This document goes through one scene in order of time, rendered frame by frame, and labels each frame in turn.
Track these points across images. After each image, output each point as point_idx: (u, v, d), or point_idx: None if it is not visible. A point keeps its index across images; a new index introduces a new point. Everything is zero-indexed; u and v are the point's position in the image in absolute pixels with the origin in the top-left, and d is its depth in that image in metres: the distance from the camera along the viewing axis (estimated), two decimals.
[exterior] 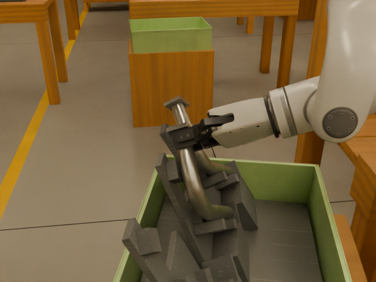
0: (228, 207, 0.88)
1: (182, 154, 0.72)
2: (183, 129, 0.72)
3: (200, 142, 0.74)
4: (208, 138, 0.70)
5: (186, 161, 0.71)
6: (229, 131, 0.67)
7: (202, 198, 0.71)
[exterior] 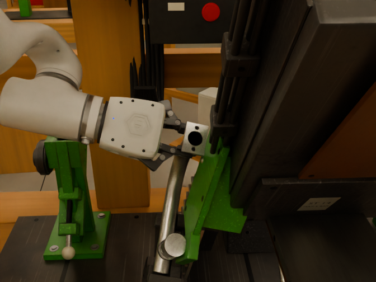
0: (158, 253, 0.77)
1: (192, 139, 0.76)
2: None
3: (176, 147, 0.73)
4: (165, 127, 0.75)
5: None
6: None
7: (174, 159, 0.83)
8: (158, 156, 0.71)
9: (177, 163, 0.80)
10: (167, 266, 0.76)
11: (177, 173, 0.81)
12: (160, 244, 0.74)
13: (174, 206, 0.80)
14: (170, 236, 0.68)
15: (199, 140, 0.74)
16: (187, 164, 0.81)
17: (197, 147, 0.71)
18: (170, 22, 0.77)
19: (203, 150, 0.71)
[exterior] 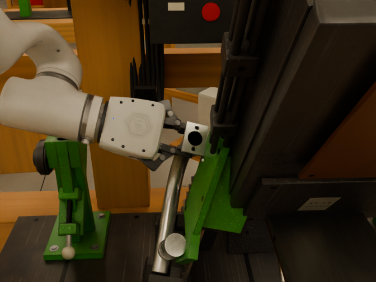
0: (156, 253, 0.77)
1: (192, 139, 0.76)
2: None
3: (176, 147, 0.73)
4: (165, 127, 0.75)
5: None
6: None
7: (174, 159, 0.83)
8: (158, 156, 0.71)
9: (177, 163, 0.80)
10: (165, 266, 0.76)
11: (176, 173, 0.81)
12: (160, 244, 0.74)
13: (174, 206, 0.80)
14: (170, 236, 0.68)
15: (199, 140, 0.74)
16: (186, 164, 0.81)
17: (197, 147, 0.71)
18: (170, 22, 0.77)
19: (203, 150, 0.71)
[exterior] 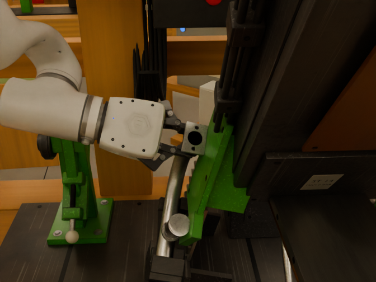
0: (158, 254, 0.77)
1: (192, 139, 0.76)
2: None
3: (177, 147, 0.73)
4: (165, 127, 0.75)
5: None
6: None
7: (174, 160, 0.83)
8: (158, 156, 0.71)
9: (177, 164, 0.80)
10: None
11: (177, 174, 0.81)
12: (164, 226, 0.74)
13: (174, 207, 0.80)
14: (174, 216, 0.69)
15: (199, 140, 0.74)
16: (187, 164, 0.81)
17: (197, 147, 0.71)
18: (174, 5, 0.78)
19: (203, 150, 0.71)
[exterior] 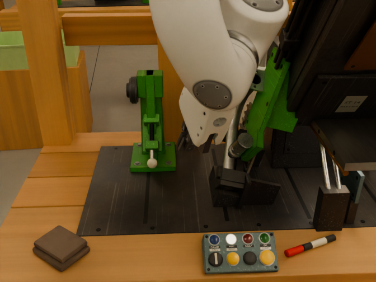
0: None
1: None
2: None
3: None
4: (185, 122, 0.70)
5: None
6: (181, 92, 0.68)
7: None
8: None
9: None
10: None
11: (236, 112, 1.07)
12: (230, 146, 1.00)
13: (235, 136, 1.06)
14: (241, 134, 0.95)
15: (257, 81, 0.99)
16: (244, 104, 1.07)
17: (258, 85, 0.96)
18: None
19: (262, 88, 0.96)
